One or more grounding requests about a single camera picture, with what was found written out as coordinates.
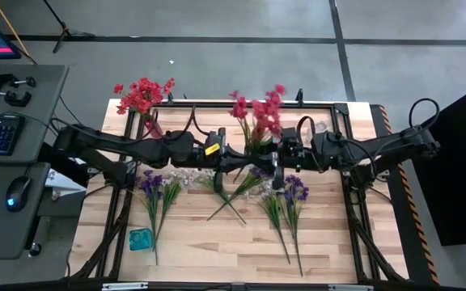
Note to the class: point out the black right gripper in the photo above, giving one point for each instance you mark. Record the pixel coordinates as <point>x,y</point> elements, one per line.
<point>302,157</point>

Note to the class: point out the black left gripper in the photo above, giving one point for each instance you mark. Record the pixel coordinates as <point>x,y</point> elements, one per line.
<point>206,159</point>

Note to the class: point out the purple artificial flower bunch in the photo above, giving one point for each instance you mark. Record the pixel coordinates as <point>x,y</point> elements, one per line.
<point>149,186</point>
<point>295,190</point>
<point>257,171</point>

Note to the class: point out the red artificial flower bunch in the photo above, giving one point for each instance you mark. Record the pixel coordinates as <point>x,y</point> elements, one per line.
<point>136,99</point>
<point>263,115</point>
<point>158,91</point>

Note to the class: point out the clear crystal glass vase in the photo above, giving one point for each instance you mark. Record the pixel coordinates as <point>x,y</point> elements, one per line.
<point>323,126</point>

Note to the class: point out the red glass vase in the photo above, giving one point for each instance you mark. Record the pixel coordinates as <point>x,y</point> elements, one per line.
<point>154,128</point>

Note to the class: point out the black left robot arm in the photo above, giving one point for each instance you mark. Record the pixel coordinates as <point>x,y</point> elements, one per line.
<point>107,141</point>

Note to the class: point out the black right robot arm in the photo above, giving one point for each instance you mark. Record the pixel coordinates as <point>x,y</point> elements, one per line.
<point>386,145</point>

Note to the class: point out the teal glass vase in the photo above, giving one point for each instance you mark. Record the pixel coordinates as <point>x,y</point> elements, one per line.
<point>141,239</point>

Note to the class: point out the yellow tag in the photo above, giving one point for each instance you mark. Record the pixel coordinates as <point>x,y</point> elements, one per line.
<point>213,149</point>

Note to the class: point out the black hazard-striped edge strip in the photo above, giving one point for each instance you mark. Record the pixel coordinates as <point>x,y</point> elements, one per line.
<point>403,202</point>

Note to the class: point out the white paper sheet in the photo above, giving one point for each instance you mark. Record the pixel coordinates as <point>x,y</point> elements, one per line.
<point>65,184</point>

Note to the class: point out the black floor mat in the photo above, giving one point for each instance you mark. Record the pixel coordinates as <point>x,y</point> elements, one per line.
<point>455,182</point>

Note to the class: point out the grey desk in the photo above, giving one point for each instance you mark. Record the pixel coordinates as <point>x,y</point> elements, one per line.
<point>35,101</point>

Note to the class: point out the black tripod stand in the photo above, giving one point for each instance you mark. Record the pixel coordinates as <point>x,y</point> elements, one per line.
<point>65,30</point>

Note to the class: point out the black round knob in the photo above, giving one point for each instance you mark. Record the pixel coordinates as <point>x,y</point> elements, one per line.
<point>35,249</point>

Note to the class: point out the black computer mouse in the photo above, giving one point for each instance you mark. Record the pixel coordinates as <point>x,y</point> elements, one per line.
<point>18,194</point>

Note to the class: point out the black screw clamp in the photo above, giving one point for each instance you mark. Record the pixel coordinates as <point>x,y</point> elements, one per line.
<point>14,98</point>
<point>4,78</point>

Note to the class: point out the black aluminium table frame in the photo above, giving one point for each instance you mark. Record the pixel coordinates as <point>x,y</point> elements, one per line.
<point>217,104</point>

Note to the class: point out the silver metal bracket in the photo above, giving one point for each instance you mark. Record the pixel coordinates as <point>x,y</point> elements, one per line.
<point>350,288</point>
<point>124,286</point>

